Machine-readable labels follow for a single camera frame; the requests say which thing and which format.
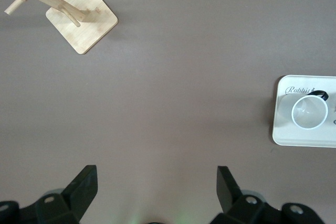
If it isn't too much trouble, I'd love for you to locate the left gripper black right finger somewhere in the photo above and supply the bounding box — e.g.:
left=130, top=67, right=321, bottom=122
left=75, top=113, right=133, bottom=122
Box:
left=212, top=166, right=326, bottom=224

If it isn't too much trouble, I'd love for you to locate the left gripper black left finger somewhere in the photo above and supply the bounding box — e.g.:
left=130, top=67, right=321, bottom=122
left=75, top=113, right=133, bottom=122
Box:
left=0, top=165, right=98, bottom=224

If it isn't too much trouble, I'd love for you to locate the white smiley mug black handle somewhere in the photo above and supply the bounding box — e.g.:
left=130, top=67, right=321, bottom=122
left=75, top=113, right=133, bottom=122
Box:
left=279, top=89, right=330, bottom=131

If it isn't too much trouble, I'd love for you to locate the white rabbit print tray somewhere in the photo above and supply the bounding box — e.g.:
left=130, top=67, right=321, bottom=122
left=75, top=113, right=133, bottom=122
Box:
left=271, top=74, right=336, bottom=148

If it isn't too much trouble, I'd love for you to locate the wooden mug stand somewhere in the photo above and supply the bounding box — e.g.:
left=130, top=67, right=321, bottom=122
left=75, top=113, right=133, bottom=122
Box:
left=0, top=0, right=119, bottom=55

